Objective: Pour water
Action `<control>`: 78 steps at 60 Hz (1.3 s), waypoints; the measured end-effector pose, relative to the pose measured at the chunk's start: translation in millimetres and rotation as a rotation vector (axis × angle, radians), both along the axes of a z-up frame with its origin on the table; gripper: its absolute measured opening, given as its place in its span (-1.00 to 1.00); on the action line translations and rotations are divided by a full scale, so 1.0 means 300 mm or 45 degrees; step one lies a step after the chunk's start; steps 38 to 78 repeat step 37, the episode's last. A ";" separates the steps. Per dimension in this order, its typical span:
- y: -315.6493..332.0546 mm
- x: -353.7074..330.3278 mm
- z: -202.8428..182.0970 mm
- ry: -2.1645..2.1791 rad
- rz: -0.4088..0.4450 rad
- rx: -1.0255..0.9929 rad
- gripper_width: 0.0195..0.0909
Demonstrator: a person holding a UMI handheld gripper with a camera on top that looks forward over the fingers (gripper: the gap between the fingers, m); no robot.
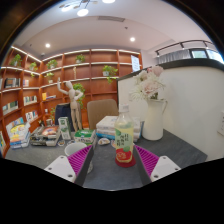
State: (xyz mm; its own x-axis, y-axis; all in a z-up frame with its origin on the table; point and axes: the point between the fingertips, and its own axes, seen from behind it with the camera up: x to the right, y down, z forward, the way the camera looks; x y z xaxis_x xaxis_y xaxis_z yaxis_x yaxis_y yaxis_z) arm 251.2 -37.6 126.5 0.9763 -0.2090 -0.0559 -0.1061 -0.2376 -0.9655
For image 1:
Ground dark book stack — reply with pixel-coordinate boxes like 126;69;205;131
29;125;62;147

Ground wooden artist mannequin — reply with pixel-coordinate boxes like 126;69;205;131
56;80;85;133

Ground ceiling lights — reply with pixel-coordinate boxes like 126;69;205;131
43;0;138;49

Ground wooden wall shelf unit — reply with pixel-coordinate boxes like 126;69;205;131
0;46;144;158

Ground green-white box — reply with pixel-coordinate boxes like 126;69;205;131
73;129;97;146

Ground clear drink bottle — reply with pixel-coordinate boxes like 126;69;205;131
114;103;135;165

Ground white flat box stack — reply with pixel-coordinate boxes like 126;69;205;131
95;115;144;143

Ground green-white drink carton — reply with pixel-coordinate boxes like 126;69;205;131
58;116;72;141

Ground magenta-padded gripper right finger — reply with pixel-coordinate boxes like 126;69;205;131
132;144;181;187

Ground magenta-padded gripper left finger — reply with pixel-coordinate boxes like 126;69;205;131
44;144;95;187

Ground grey curtain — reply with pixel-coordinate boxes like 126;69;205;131
156;49;193;65

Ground pink-white flower bouquet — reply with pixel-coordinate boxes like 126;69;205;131
129;65;167;103

